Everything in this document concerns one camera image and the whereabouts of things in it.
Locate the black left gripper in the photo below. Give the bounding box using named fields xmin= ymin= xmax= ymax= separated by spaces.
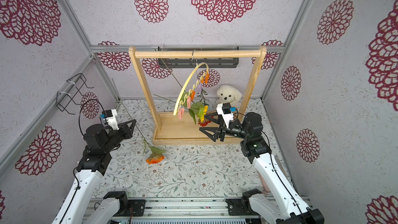
xmin=103 ymin=119 xmax=136 ymax=153

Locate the pink clothes peg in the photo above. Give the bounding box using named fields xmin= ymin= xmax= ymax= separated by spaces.
xmin=178 ymin=107 xmax=185 ymax=120

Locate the orange artificial flower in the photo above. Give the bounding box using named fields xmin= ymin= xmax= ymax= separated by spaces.
xmin=111 ymin=77 xmax=167 ymax=166

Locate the yellow clip hanger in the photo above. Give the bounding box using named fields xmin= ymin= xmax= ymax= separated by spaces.
xmin=172 ymin=49 xmax=210 ymax=116

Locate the light blue carnation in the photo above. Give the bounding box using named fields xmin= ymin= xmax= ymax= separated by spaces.
xmin=199 ymin=89 xmax=208 ymax=105

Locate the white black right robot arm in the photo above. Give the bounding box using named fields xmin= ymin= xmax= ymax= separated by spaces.
xmin=200 ymin=112 xmax=324 ymax=224

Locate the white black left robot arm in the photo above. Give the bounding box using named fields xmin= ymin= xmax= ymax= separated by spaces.
xmin=53 ymin=120 xmax=136 ymax=224

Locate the wooden clothes rack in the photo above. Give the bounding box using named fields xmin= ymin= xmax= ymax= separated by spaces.
xmin=129 ymin=45 xmax=267 ymax=146

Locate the white plush dog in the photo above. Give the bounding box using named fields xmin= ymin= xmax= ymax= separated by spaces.
xmin=217 ymin=85 xmax=242 ymax=108

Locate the pink box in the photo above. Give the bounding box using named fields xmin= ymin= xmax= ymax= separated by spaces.
xmin=259 ymin=174 xmax=272 ymax=194

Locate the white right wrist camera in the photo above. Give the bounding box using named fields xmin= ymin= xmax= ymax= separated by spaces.
xmin=216 ymin=103 xmax=236 ymax=128

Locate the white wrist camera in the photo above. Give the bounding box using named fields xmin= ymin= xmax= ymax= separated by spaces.
xmin=100 ymin=109 xmax=119 ymax=130
xmin=216 ymin=103 xmax=236 ymax=128

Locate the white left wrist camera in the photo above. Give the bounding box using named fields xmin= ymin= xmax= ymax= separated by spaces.
xmin=100 ymin=109 xmax=119 ymax=130

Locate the black wire wall rack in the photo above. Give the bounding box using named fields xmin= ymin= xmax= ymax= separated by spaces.
xmin=55 ymin=73 xmax=93 ymax=115

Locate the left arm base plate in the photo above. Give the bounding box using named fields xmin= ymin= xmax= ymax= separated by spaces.
xmin=107 ymin=198 xmax=146 ymax=217

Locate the aluminium front rail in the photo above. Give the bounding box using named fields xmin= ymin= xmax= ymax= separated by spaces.
xmin=55 ymin=196 xmax=317 ymax=220

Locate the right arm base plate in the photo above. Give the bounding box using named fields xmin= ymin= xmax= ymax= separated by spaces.
xmin=225 ymin=197 xmax=260 ymax=216

